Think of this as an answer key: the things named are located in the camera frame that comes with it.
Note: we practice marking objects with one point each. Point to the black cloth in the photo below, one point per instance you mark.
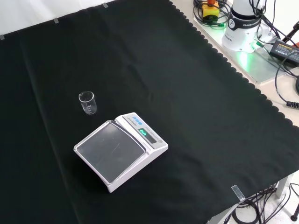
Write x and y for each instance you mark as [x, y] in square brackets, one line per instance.
[187, 93]

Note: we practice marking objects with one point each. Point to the pale metal base plate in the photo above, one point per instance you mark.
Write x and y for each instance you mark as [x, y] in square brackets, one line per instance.
[257, 67]

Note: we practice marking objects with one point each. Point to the white table leg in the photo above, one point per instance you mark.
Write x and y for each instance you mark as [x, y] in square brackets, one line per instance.
[283, 186]

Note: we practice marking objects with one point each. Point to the black power adapter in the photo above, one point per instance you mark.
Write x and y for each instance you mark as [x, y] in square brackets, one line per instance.
[286, 50]

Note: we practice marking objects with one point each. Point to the yellow stop button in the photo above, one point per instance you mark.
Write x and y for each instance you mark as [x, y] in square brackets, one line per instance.
[210, 9]

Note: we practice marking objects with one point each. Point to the black and red tripod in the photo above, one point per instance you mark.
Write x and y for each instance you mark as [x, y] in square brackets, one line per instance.
[291, 32]

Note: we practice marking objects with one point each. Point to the small clear glass beaker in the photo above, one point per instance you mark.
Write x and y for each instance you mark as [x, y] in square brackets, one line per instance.
[88, 107]

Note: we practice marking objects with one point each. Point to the white electronic balance, steel pan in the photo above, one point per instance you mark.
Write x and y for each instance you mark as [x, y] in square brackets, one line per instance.
[112, 154]

